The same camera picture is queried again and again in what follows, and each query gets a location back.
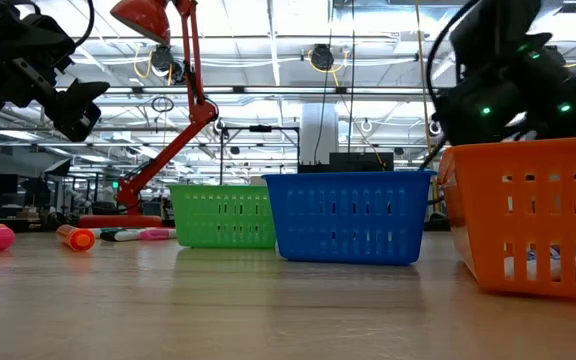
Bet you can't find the black metal stand frame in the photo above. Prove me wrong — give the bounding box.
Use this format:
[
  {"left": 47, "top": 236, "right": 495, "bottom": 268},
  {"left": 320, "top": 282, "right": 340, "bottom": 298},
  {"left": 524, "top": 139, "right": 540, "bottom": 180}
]
[{"left": 219, "top": 124, "right": 301, "bottom": 187}]

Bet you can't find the orange plastic basket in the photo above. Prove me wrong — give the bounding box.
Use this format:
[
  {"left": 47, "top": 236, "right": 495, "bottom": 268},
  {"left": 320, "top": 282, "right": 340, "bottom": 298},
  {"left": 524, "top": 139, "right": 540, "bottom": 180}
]
[{"left": 437, "top": 135, "right": 576, "bottom": 301}]

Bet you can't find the black ceiling cable reel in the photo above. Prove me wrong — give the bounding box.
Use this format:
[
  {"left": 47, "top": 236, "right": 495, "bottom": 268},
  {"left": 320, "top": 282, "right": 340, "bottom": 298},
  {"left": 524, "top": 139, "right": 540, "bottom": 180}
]
[
  {"left": 310, "top": 43, "right": 336, "bottom": 72},
  {"left": 148, "top": 43, "right": 177, "bottom": 76}
]

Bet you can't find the red desk lamp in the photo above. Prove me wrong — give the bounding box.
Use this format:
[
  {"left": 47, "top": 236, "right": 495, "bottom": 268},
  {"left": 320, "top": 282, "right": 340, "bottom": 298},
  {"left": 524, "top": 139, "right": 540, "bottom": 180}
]
[{"left": 77, "top": 0, "right": 219, "bottom": 230}]

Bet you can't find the black hanging cable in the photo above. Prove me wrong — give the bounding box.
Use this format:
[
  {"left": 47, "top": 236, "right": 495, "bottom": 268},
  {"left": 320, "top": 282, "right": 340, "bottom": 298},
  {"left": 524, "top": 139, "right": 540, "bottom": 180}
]
[{"left": 348, "top": 0, "right": 357, "bottom": 155}]

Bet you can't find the green plastic basket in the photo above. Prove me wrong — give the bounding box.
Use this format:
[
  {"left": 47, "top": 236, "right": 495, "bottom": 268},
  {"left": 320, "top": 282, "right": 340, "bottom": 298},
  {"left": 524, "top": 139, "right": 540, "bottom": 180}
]
[{"left": 168, "top": 183, "right": 278, "bottom": 250}]

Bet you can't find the blue plastic basket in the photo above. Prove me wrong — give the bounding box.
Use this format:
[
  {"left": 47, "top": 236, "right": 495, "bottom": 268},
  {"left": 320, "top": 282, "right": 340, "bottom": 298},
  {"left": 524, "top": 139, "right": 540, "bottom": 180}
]
[{"left": 262, "top": 169, "right": 437, "bottom": 266}]

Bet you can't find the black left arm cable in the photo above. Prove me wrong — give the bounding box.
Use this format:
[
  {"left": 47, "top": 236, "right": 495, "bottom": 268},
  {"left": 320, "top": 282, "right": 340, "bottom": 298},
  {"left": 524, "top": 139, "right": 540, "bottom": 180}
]
[{"left": 70, "top": 0, "right": 95, "bottom": 49}]

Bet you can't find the pink-capped white marker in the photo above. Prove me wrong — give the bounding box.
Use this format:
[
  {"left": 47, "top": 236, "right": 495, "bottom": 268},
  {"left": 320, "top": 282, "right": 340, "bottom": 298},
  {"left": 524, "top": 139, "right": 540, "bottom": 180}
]
[{"left": 137, "top": 227, "right": 178, "bottom": 242}]

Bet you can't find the black aluminium table frame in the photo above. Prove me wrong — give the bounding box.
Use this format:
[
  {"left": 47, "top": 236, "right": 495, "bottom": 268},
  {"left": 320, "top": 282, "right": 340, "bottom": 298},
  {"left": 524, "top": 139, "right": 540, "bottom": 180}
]
[{"left": 0, "top": 215, "right": 32, "bottom": 235}]

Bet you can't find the orange highlighter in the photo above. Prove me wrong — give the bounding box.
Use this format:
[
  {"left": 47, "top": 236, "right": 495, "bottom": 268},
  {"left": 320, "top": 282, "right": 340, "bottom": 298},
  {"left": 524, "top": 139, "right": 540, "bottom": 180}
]
[{"left": 55, "top": 224, "right": 97, "bottom": 253}]

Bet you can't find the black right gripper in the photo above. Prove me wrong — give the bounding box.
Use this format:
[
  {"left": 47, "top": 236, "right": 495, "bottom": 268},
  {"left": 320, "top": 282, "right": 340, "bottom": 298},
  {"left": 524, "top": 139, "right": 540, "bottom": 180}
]
[{"left": 435, "top": 79, "right": 522, "bottom": 147}]

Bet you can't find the black-capped white marker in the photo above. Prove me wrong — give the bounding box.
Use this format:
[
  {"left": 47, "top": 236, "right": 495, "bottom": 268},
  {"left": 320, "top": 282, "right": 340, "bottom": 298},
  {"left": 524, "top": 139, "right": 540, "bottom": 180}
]
[{"left": 99, "top": 228, "right": 142, "bottom": 243}]

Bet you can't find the yellow hanging cable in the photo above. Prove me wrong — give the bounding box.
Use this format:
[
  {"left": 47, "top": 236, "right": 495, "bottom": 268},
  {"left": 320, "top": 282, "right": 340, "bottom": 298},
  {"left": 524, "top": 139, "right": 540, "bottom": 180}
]
[{"left": 414, "top": 0, "right": 452, "bottom": 232}]

